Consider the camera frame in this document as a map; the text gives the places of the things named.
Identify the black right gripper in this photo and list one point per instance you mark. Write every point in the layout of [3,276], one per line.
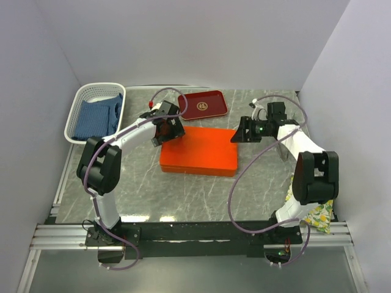
[240,136]

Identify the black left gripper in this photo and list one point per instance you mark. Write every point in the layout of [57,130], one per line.
[177,131]

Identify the orange box lid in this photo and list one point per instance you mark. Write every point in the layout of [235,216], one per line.
[201,151]

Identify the metal serving tongs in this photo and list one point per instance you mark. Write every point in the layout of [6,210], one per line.
[283,152]

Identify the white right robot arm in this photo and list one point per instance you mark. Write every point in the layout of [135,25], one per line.
[316,175]

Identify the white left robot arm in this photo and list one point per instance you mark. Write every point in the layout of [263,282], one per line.
[99,168]

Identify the dark red serving tray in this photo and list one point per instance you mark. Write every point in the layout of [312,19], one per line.
[202,105]

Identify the blue checkered cloth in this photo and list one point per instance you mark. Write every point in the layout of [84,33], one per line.
[98,119]

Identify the white plastic basket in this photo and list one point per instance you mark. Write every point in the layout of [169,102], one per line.
[91,93]

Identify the lemon print cloth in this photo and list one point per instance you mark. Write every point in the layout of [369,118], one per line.
[320,217]

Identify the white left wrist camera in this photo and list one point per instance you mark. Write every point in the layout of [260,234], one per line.
[154,106]

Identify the black aluminium base frame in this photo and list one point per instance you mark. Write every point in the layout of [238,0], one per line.
[176,239]

